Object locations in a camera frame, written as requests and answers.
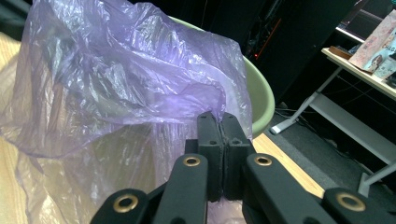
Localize small brown tray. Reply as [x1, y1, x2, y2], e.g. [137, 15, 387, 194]
[328, 45, 353, 61]

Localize white metal desk frame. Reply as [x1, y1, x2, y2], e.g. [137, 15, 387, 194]
[270, 48, 396, 198]

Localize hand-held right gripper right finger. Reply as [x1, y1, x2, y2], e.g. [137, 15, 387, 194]
[219, 112, 256, 201]

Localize light blue box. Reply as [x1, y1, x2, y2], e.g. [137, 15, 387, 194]
[373, 55, 396, 80]

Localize green plastic bin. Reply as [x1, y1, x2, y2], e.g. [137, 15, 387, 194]
[167, 15, 276, 140]

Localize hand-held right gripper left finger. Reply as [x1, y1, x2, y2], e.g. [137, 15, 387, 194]
[185, 111, 225, 203]

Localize black equipment cabinet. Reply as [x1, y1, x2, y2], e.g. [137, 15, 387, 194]
[246, 0, 359, 105]

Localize purple plastic bag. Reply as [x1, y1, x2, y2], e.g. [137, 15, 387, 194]
[0, 0, 254, 224]

